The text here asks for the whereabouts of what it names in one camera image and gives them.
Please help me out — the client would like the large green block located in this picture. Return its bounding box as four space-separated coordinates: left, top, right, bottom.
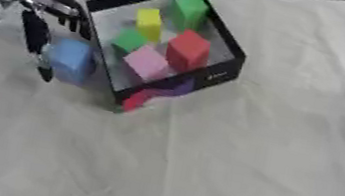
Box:
163 0 213 37

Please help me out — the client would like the black box white inside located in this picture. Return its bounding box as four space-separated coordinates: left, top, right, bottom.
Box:
67 0 258 126

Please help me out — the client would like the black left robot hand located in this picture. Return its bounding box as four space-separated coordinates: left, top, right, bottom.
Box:
0 0 99 89

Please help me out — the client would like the red cube block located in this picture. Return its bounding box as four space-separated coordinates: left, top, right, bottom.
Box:
161 25 216 78

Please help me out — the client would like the blue block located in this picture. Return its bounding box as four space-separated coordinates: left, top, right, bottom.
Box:
42 35 101 89

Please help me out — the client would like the yellow block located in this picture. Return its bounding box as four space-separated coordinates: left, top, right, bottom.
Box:
131 5 167 44

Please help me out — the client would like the pink block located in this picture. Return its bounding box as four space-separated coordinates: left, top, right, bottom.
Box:
119 41 176 86

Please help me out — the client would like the crimson block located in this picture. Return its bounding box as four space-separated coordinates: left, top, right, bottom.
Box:
118 84 165 119

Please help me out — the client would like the small green block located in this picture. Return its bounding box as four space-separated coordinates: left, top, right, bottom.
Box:
108 25 153 58

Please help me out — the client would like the purple block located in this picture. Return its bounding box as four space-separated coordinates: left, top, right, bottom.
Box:
153 71 197 103

